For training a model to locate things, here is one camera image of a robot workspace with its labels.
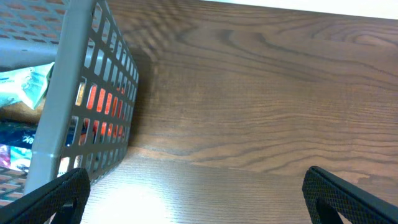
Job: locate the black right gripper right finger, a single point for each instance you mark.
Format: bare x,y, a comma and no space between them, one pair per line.
328,198

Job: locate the grey plastic lattice basket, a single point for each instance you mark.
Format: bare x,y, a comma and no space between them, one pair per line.
85,43

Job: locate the Kleenex tissue multipack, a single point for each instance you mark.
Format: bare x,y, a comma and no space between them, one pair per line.
15,149

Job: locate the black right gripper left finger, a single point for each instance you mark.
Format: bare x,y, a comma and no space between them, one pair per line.
63,200

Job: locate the orange tan cracker package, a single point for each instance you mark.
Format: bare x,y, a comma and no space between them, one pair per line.
19,122

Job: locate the teal small snack packet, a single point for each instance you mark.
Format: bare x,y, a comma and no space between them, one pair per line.
27,85

